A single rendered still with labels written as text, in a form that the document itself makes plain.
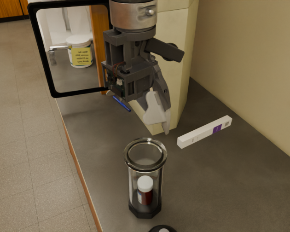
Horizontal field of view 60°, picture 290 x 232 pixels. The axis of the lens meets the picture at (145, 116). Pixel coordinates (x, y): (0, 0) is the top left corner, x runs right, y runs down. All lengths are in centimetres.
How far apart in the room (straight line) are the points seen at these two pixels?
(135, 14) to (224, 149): 71
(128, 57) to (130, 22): 6
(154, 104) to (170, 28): 39
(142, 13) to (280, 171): 76
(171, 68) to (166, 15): 18
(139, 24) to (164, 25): 40
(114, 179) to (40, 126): 189
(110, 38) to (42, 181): 186
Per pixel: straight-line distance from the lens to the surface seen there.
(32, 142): 254
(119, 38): 41
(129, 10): 40
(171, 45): 49
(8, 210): 213
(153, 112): 47
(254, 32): 108
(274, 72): 104
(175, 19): 81
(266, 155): 103
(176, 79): 91
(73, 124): 110
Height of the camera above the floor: 162
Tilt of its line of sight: 38 degrees down
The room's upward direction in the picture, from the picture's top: straight up
